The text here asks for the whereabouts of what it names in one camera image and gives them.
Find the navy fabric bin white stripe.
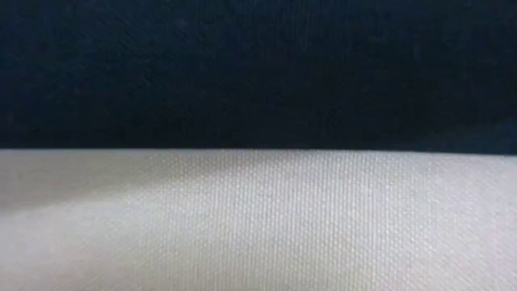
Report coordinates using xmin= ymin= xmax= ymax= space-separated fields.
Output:
xmin=0 ymin=0 xmax=517 ymax=291

